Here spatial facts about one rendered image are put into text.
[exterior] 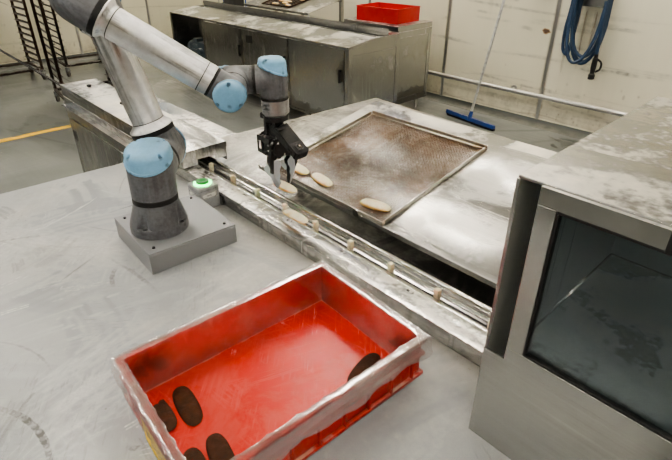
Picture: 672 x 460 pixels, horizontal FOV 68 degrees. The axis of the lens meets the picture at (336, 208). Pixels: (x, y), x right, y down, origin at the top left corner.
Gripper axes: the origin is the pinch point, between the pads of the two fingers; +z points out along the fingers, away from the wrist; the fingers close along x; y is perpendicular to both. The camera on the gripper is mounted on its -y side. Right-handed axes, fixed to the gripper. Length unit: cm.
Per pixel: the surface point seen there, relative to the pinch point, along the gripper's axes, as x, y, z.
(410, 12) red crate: -307, 207, -2
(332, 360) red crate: 29, -52, 12
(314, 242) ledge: 7.1, -21.3, 7.9
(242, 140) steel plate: -27, 65, 11
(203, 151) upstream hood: 1.1, 45.5, 3.2
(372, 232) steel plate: -12.9, -23.5, 12.2
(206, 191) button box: 14.5, 20.8, 5.5
